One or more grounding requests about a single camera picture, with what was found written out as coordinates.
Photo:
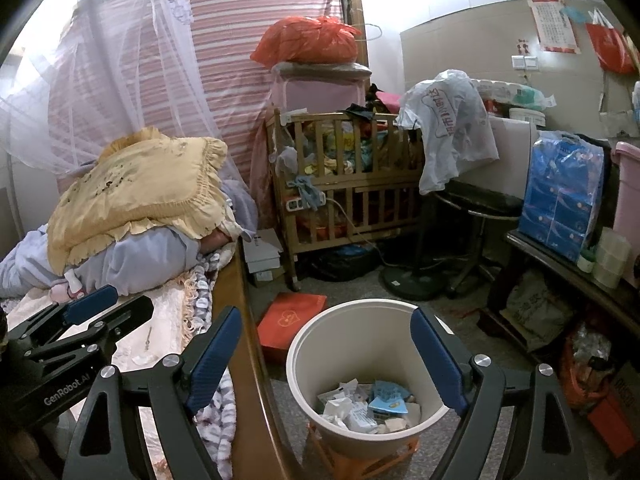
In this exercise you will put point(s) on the light blue face mask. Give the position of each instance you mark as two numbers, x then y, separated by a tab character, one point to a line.
574	13

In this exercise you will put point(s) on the pink plastic tub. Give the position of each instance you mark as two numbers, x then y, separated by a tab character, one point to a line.
627	200

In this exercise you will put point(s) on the white wall switch panel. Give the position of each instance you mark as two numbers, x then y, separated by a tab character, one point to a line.
525	62

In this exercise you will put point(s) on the blue tissue pack bundle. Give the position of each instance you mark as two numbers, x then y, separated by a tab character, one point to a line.
560	200

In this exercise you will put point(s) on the lavender cloth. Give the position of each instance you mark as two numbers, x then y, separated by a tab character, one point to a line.
25	265

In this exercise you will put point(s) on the grey blue blanket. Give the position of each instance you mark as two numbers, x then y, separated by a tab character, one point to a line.
145	260

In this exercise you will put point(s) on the pink embroidered fringed bedspread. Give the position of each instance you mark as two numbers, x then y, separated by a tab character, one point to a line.
145	347

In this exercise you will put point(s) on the clear plastic container stack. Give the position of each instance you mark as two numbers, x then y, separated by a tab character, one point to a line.
612	260

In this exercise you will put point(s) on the beige trash bin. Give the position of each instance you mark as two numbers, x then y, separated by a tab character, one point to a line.
320	340

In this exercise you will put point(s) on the red white wall calendar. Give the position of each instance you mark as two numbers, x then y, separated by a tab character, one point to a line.
555	25

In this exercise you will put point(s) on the red paper bag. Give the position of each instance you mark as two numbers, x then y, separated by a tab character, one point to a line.
610	47

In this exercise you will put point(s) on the pile of paper packaging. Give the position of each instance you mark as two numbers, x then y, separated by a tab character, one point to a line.
350	415

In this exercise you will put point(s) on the white cardboard box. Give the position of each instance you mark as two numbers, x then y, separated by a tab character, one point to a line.
262	255

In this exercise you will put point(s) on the red gift box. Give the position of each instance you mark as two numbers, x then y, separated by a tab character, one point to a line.
285	325

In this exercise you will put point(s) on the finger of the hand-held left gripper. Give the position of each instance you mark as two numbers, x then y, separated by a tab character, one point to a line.
125	317
92	302

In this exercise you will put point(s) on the wooden door frame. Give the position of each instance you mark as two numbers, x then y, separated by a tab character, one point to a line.
356	5

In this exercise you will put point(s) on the pack of paper rolls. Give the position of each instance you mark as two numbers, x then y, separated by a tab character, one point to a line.
505	91

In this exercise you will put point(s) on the black floor fan base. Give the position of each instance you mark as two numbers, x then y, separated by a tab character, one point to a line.
415	282

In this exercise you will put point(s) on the grey woven sack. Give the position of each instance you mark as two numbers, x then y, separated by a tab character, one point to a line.
540	310

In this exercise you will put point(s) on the red cardboard box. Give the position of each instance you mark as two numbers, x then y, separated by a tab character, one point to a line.
620	400

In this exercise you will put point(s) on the white plastic bag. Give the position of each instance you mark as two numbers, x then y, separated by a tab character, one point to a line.
450	125

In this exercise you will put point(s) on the white power strip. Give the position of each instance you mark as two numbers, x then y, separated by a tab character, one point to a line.
295	205

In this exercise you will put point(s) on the black seat metal stool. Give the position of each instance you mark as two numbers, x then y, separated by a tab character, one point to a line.
480	202

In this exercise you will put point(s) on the blue snack packet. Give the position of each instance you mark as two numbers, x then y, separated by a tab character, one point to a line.
385	395

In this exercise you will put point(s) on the orange plastic bag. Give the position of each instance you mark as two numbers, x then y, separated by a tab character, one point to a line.
310	40

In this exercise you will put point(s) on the orange plastic stool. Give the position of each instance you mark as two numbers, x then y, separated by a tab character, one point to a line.
330	460

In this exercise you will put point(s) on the wooden crib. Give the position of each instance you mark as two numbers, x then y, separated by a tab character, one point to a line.
325	119

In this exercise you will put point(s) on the dark wooden bench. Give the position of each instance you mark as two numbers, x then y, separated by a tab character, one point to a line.
550	265

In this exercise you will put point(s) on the pink striped curtain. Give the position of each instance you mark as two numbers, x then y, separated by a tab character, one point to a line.
225	60

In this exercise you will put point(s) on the black bag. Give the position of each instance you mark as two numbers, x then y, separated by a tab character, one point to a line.
345	262

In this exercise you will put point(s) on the white mosquito net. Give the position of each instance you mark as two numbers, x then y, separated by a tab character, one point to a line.
100	60

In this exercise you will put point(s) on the small jar green lid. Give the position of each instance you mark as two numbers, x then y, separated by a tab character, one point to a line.
587	262

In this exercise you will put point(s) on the pink cloth roll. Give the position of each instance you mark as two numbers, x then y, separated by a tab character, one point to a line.
59	292

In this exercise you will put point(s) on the orange bag of bottles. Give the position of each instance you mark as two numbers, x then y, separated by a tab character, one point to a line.
585	365

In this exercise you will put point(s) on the white plastic pail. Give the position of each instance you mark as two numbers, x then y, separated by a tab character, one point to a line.
525	116

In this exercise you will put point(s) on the blue cloth strip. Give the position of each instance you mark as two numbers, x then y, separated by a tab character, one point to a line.
307	192

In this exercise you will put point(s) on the wooden bed frame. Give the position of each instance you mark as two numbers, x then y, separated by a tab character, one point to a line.
250	360

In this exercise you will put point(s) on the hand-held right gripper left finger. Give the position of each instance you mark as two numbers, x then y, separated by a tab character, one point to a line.
215	360

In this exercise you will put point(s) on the brown white plush blanket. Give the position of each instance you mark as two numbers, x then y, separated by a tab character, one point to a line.
220	420

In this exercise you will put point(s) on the heap of clothes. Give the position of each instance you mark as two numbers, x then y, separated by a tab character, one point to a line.
350	145

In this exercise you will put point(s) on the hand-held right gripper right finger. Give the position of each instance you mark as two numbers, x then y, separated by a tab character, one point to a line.
437	360

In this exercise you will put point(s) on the yellow frilled pillow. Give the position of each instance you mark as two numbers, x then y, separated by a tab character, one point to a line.
140	185

